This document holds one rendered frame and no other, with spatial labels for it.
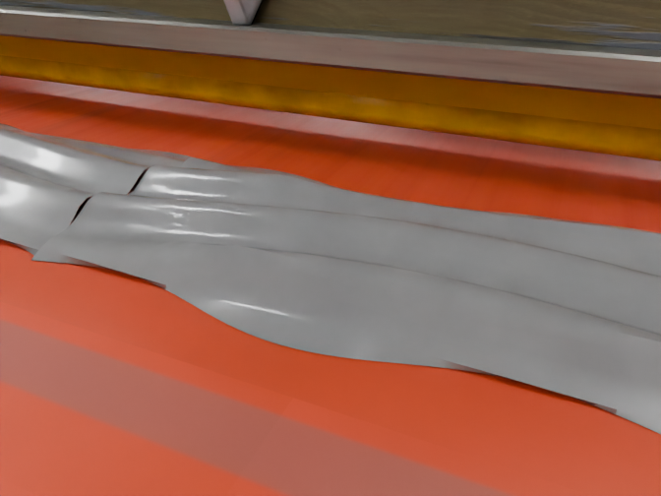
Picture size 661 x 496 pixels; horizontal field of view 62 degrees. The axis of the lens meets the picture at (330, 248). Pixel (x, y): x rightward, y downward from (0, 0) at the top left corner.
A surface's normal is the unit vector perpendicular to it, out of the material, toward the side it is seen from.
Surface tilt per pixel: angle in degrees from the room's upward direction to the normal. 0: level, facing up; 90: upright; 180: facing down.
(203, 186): 34
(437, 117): 90
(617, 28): 90
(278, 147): 0
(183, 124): 0
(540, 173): 0
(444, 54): 90
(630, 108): 90
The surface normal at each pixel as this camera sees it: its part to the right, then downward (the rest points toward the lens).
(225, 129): 0.01, -0.88
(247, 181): -0.06, -0.51
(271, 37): -0.40, 0.44
